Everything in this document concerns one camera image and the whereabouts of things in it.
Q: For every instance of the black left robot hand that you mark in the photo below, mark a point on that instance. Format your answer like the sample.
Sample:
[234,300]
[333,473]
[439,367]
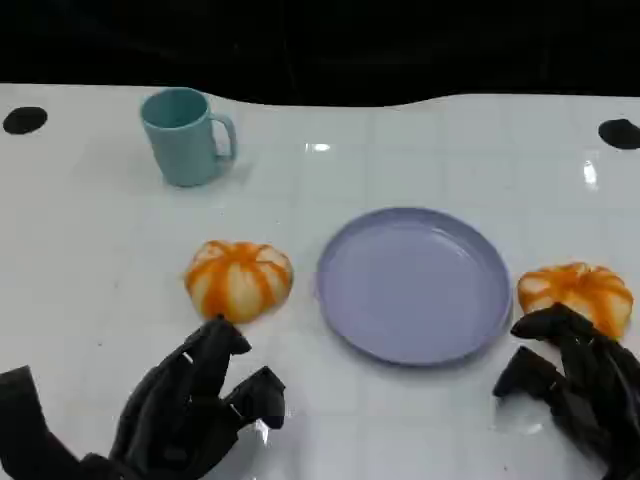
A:
[175,415]

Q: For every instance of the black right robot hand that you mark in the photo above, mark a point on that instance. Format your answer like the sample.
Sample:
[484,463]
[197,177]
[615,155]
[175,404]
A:
[600,395]

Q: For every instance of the orange and white bread roll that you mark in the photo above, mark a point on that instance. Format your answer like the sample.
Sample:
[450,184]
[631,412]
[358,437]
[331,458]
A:
[240,285]
[570,290]

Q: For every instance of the lilac plate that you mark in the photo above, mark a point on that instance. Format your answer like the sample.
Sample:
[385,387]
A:
[410,290]

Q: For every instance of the black table grommet hole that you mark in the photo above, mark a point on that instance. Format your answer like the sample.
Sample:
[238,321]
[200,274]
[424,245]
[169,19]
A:
[620,134]
[25,120]

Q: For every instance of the pale green mug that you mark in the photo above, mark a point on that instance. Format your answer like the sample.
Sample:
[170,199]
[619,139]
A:
[180,145]

